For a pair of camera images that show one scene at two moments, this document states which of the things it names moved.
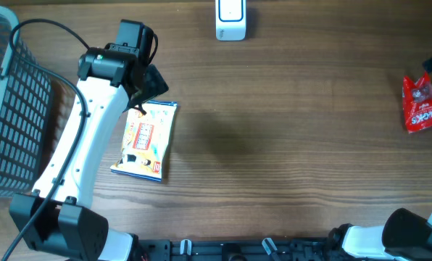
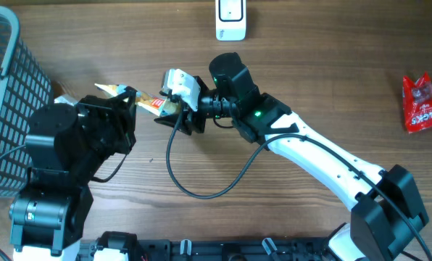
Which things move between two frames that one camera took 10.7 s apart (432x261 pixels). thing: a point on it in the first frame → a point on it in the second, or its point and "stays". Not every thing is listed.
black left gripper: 155,85 → 122,116
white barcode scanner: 230,19 stays
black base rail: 242,250 stays
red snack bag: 420,105 stays
